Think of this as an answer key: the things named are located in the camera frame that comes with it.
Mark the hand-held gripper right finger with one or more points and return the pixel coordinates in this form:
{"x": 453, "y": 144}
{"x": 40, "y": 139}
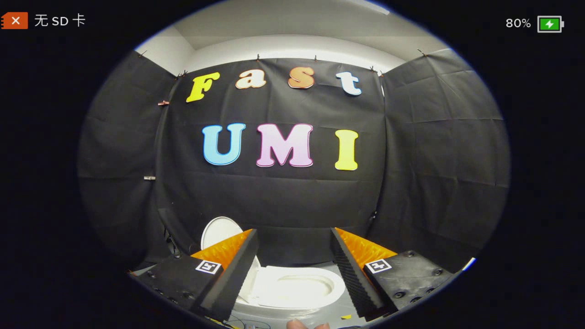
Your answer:
{"x": 352, "y": 278}

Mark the black backdrop cloth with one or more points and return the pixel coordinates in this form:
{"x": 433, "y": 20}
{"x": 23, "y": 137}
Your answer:
{"x": 283, "y": 201}

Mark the white toilet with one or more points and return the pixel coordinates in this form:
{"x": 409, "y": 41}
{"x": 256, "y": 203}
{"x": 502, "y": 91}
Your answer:
{"x": 292, "y": 273}

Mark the white toilet lid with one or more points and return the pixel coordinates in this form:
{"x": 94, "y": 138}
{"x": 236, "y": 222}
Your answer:
{"x": 220, "y": 233}

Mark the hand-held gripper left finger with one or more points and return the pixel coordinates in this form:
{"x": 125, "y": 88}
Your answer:
{"x": 233, "y": 278}

